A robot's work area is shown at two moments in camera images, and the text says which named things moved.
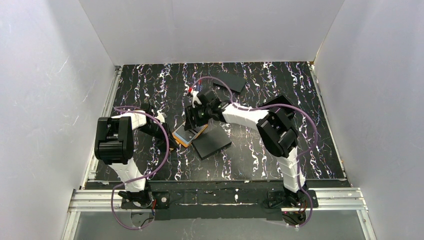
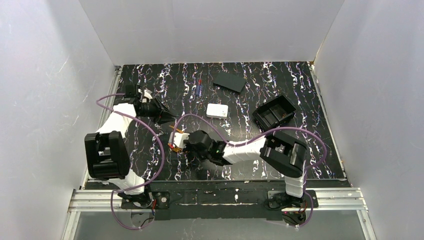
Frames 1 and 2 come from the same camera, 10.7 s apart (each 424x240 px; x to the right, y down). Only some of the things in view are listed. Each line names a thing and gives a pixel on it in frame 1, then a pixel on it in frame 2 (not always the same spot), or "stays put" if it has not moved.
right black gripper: (193, 118) → (188, 145)
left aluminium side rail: (92, 168) stays put
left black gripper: (166, 139) → (158, 109)
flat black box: (234, 82) stays put
